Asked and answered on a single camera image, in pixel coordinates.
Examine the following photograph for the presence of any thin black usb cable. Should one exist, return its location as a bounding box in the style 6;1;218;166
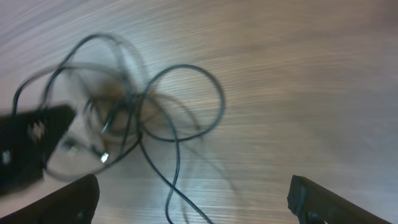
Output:
11;32;150;183

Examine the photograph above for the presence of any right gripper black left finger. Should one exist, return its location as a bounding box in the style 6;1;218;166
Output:
1;174;100;224

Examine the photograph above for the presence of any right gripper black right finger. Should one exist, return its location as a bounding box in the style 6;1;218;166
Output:
287;175;387;224

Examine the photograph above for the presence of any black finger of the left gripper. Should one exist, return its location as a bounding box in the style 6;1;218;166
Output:
1;105;76;196

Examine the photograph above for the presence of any thick black usb cable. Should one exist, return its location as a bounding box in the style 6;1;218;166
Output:
83;63;226;224

